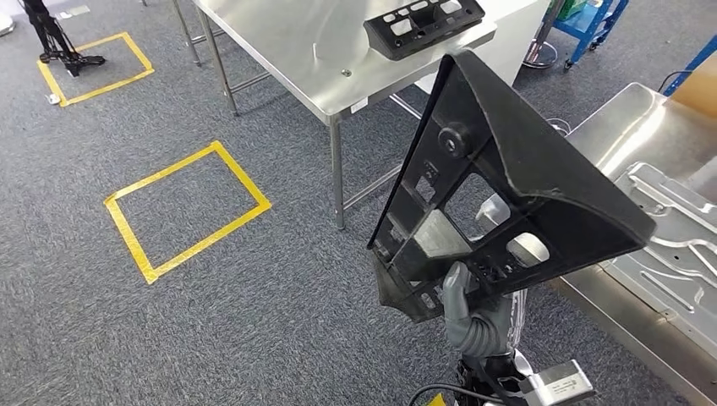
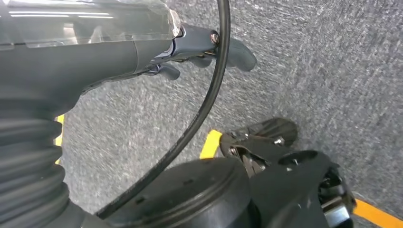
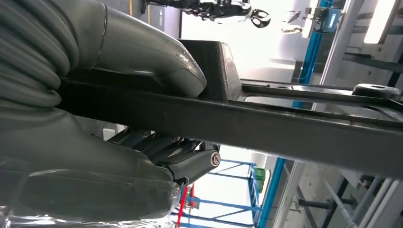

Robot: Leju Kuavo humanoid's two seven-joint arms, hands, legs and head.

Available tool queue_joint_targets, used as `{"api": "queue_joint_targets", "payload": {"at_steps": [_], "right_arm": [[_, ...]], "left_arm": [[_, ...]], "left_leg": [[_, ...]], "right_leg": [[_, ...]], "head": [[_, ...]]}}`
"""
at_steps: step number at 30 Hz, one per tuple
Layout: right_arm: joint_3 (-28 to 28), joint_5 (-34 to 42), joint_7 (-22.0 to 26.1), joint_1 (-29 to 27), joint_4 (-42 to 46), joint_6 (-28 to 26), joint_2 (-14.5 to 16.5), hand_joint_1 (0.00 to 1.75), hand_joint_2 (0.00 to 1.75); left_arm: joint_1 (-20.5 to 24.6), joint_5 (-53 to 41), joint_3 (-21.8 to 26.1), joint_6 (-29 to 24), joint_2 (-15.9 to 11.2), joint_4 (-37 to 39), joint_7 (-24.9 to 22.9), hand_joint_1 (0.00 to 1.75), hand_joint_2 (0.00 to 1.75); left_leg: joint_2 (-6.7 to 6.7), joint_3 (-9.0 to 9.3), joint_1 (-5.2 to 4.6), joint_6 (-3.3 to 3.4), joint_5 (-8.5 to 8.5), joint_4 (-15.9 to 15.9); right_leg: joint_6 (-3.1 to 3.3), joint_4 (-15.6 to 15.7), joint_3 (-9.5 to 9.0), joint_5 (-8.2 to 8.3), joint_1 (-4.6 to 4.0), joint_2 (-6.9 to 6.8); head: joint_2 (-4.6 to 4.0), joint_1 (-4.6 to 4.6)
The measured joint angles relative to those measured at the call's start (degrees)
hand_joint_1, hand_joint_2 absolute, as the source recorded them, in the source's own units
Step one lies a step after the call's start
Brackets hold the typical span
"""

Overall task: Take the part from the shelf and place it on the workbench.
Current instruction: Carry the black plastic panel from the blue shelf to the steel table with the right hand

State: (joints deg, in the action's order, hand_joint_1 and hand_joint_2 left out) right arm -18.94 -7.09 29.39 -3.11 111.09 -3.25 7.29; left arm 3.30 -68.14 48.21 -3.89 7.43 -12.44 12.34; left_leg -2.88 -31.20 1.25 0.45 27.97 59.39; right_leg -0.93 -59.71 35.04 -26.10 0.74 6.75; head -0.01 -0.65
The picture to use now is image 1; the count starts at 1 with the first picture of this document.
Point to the small white floor object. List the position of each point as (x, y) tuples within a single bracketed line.
[(54, 100)]

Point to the steel workbench table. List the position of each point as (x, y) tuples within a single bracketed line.
[(280, 45)]

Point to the green plastic crate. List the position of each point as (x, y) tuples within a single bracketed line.
[(571, 8)]

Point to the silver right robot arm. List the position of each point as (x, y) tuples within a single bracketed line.
[(482, 342)]

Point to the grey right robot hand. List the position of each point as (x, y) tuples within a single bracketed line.
[(456, 297)]

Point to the chrome stanchion post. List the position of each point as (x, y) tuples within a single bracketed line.
[(540, 56)]

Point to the blue metal bar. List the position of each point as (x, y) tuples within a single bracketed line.
[(694, 61)]

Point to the black plastic plate bracket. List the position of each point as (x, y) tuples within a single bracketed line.
[(425, 42), (532, 151)]

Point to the stamped sheet metal panel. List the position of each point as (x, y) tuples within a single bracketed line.
[(672, 269)]

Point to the blue metal cart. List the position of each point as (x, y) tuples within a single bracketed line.
[(594, 22)]

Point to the black tripod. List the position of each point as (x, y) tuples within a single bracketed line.
[(47, 28)]

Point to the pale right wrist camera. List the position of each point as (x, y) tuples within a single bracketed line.
[(560, 384)]

